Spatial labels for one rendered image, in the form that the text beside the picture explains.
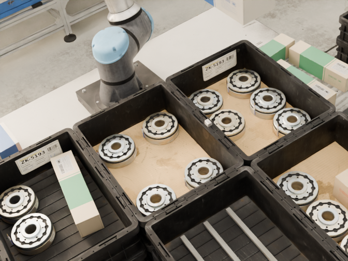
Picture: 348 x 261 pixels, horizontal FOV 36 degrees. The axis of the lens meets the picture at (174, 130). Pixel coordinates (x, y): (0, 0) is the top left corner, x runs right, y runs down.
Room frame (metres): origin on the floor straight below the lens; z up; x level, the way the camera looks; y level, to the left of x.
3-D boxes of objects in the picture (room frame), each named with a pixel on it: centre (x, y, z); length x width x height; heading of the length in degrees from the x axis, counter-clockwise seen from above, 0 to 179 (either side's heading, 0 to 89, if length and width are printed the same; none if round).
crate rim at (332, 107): (1.06, -0.21, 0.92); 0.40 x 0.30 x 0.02; 25
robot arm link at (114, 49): (1.36, 0.15, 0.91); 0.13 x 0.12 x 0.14; 150
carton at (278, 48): (1.43, -0.36, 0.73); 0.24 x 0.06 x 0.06; 123
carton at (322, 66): (1.35, -0.53, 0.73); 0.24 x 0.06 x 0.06; 34
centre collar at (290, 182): (0.77, -0.28, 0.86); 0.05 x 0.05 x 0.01
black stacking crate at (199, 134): (0.93, 0.06, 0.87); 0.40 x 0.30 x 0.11; 25
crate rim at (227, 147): (0.93, 0.06, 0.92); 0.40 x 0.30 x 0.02; 25
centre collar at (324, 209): (0.67, -0.32, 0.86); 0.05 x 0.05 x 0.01
